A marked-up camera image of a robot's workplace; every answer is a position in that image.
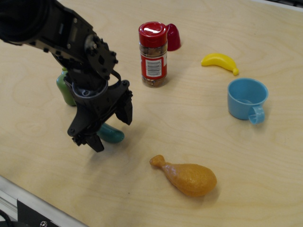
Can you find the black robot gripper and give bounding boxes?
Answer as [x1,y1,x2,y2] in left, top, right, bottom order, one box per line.
[67,80,133,152]

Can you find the yellow toy banana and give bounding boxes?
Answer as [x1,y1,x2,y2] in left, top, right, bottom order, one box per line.
[201,53,239,76]

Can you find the dark red plastic cup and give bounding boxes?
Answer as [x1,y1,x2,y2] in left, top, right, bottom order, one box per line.
[166,24,181,52]

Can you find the green toy bell pepper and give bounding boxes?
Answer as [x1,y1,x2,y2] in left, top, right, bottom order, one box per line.
[56,68,76,106]

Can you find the orange toy chicken drumstick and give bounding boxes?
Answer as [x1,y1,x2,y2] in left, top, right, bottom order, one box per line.
[150,155,217,197]

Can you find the black cable bottom left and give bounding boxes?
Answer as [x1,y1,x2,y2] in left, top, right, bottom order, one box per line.
[0,209,15,227]

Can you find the blue plastic cup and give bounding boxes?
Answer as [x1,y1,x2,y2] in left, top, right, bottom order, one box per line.
[227,78,268,125]

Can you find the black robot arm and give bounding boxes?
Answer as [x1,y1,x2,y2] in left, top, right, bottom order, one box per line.
[0,0,133,152]

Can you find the black bracket with screw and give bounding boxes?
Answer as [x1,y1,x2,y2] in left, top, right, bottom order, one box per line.
[17,200,60,227]

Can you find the dark green toy cucumber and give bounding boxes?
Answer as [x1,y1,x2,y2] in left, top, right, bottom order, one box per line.
[97,123,125,144]

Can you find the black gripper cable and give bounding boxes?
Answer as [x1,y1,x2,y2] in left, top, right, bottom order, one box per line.
[108,70,123,87]

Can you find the red lid spice jar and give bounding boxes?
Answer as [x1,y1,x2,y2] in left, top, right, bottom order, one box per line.
[138,22,168,87]

